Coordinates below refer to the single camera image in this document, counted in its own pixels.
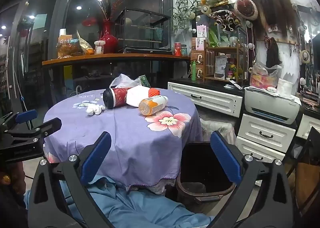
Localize purple floral tablecloth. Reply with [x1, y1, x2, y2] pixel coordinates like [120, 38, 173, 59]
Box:
[43, 88, 203, 191]

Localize gold paper bag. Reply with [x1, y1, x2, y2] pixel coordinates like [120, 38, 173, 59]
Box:
[76, 30, 95, 55]

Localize small glass jar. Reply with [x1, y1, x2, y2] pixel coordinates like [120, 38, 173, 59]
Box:
[94, 40, 106, 55]

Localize wooden bar counter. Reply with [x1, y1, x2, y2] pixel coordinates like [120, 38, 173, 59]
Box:
[42, 53, 191, 88]

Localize decorative glass bowl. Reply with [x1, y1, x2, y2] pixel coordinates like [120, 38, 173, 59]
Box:
[56, 38, 80, 57]

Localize white paper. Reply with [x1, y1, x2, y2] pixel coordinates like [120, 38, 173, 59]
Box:
[126, 85, 153, 108]

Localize green leafy stems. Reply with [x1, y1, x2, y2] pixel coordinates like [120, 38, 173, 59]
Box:
[172, 0, 205, 33]

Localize maroon round hat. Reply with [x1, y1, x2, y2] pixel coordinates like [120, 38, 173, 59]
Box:
[234, 0, 258, 21]

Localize white dresser drawer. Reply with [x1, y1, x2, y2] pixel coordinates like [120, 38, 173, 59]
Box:
[295, 114, 320, 141]

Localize red flower branches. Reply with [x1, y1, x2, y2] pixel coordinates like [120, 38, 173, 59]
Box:
[96, 0, 123, 22]

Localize white printer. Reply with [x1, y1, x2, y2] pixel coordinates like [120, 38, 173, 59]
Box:
[244, 87, 302, 125]

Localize white drawer stack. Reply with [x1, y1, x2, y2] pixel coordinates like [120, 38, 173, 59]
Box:
[236, 113, 297, 163]

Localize orange bottle with white cap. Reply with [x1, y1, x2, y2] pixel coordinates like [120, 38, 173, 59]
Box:
[58, 28, 73, 57]

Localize vanity mirror with bulbs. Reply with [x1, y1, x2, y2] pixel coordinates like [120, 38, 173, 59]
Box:
[296, 3, 320, 98]

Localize orange juice bottle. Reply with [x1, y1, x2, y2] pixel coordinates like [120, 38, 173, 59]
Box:
[138, 95, 169, 116]

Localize red vase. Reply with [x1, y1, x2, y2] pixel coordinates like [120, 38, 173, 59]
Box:
[99, 19, 119, 54]

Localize red patterned cup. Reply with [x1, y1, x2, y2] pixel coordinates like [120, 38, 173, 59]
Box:
[103, 87, 132, 110]

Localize long white drawer cabinet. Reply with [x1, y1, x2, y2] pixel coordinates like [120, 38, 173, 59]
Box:
[167, 82, 244, 118]

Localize clear plastic bag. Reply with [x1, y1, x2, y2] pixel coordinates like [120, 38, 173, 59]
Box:
[109, 73, 137, 88]

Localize black hanging hairpiece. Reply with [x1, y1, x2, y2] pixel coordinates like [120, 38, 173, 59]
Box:
[265, 37, 280, 68]

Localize stack of brown boxes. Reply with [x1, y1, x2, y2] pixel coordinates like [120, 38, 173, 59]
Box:
[191, 37, 208, 81]

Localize black chair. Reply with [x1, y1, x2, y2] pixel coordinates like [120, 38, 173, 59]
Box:
[285, 127, 320, 218]

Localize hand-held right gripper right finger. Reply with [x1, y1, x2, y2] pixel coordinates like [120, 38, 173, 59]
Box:
[207, 130, 295, 228]

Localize person's left forearm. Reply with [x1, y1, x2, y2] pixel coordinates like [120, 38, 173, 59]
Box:
[0, 162, 28, 228]

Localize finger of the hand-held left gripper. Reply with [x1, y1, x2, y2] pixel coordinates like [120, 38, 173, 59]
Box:
[0, 109, 38, 131]
[4, 117, 62, 141]

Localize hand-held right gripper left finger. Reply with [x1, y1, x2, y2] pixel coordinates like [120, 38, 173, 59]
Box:
[27, 131, 118, 228]

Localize wooden shelf rack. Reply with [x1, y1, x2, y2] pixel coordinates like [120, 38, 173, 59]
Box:
[204, 40, 244, 83]

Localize glass display case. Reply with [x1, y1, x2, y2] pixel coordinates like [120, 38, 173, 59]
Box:
[114, 8, 172, 51]

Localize light blue cloth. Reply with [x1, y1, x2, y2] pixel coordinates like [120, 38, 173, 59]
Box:
[24, 175, 215, 228]

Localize ornamental headdress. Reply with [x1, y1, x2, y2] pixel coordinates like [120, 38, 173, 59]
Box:
[212, 9, 242, 32]

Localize green carton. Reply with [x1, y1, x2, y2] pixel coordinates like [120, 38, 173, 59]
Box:
[135, 75, 152, 88]

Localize pink box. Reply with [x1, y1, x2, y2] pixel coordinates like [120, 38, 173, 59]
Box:
[196, 25, 208, 38]

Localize brown hanging wig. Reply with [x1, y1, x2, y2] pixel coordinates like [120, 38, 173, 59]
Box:
[247, 0, 300, 36]

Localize dark trash bin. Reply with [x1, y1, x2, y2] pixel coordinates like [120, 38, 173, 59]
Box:
[175, 142, 250, 205]

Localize plastic bag of colourful items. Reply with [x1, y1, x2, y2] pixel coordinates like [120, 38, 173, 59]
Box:
[250, 62, 283, 90]

